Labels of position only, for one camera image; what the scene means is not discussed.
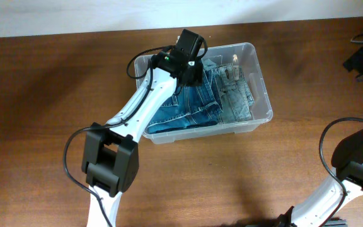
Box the black left camera cable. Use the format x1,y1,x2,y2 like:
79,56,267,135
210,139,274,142
62,37,209,227

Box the dark blue jeans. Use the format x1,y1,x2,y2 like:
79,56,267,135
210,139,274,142
147,71,222,134

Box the clear plastic storage bin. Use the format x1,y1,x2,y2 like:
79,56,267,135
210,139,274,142
143,43,273,144

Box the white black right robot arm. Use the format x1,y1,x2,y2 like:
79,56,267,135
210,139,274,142
274,117,363,227

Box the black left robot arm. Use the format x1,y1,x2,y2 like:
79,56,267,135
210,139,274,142
81,30,207,226

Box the light blue jeans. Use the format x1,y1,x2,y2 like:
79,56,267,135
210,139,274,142
203,59,255,124

